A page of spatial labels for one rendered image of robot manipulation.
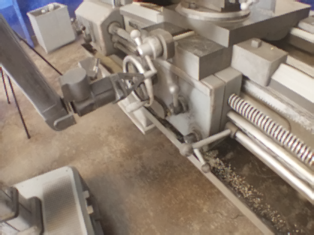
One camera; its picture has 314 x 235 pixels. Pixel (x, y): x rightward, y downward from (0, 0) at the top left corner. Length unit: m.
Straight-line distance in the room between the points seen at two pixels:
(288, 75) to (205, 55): 0.24
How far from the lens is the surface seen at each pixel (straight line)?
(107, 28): 1.35
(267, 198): 0.89
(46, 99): 0.52
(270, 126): 0.63
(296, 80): 0.64
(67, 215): 1.07
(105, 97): 0.58
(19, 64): 0.47
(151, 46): 0.65
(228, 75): 0.67
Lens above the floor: 1.15
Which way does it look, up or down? 43 degrees down
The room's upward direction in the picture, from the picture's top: 7 degrees counter-clockwise
